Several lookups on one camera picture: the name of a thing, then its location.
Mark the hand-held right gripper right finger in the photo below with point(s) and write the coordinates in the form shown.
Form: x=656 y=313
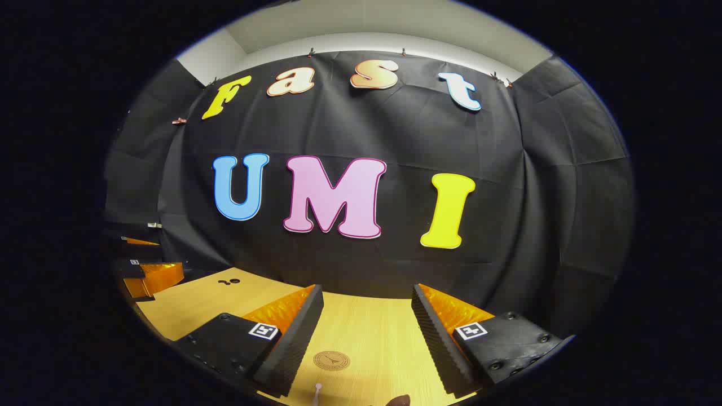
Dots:
x=437 y=344

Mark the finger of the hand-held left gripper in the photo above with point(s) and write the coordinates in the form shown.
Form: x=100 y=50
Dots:
x=138 y=242
x=161 y=277

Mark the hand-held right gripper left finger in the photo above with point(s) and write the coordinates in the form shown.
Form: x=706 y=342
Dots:
x=296 y=344

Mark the round brown coaster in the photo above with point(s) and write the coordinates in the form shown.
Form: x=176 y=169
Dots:
x=331 y=361

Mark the pale pink toothbrush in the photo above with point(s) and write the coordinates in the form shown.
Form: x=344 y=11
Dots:
x=317 y=393

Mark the wooden desktop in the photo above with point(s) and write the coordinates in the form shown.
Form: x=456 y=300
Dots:
x=366 y=327

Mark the black backdrop cloth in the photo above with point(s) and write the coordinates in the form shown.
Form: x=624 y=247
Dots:
x=395 y=129

